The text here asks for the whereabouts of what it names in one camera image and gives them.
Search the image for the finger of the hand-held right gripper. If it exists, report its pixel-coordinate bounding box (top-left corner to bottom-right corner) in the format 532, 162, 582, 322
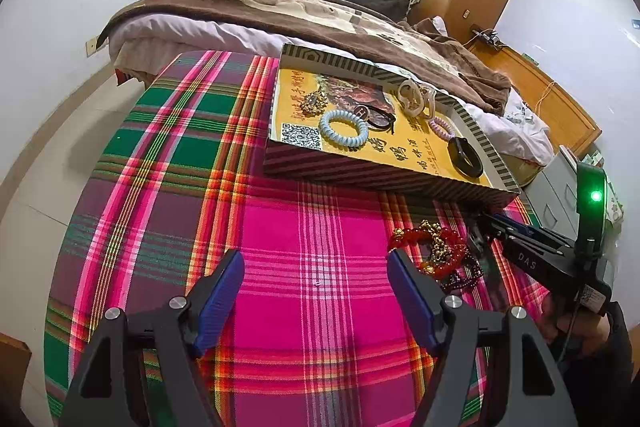
467, 228, 503, 303
475, 213, 540, 241

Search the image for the wooden furniture corner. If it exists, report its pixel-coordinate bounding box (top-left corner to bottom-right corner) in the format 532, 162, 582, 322
0, 332, 33, 410

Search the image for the purple spiral hair tie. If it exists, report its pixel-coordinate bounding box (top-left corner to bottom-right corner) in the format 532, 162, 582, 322
427, 116, 457, 141

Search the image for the gold ornament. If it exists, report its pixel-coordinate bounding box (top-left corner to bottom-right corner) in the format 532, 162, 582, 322
299, 89, 327, 115

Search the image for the wooden bed headboard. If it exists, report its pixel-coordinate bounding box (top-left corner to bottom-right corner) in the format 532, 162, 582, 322
467, 42, 603, 158

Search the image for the dark bead bracelet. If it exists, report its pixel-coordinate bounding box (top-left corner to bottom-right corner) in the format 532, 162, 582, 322
440, 254, 486, 294

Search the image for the orange cable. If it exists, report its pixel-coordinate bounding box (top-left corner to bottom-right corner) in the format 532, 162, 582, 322
532, 79, 558, 115

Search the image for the striped cardboard box tray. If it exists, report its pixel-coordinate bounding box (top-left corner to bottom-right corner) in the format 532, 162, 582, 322
263, 43, 522, 209

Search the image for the person's right forearm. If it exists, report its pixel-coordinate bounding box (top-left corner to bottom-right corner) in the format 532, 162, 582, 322
555, 302, 637, 427

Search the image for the person's right hand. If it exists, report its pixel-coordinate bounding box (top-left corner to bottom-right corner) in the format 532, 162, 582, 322
542, 294, 613, 358

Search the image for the light blue spiral hair tie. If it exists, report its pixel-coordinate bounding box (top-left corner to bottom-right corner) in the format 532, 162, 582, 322
319, 108, 370, 152

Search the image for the red bead bracelet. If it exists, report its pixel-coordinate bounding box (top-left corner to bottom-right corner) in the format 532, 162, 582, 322
389, 219, 471, 283

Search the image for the grey drawer cabinet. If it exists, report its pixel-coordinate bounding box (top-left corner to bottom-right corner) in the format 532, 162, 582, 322
522, 146, 626, 233

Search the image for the white jade bangle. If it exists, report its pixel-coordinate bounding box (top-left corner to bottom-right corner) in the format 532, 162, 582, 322
397, 78, 438, 118

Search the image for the black wristband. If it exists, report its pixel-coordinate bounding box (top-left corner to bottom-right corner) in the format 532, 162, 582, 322
447, 136, 485, 178

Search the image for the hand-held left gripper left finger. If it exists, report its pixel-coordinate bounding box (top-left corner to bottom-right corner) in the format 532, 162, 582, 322
59, 249, 246, 427

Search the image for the bed with brown blanket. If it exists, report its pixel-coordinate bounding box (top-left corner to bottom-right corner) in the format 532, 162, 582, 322
97, 0, 512, 115
107, 12, 553, 162

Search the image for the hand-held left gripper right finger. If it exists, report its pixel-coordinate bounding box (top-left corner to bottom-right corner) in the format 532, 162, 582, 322
387, 248, 581, 427

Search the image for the power strip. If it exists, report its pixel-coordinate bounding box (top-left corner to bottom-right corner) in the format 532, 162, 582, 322
470, 24, 503, 46

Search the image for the black hair tie with charm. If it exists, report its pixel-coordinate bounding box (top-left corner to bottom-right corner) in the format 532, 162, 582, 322
354, 103, 396, 131

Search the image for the pink green plaid tablecloth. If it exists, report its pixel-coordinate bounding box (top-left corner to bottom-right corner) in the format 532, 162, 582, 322
44, 50, 551, 427

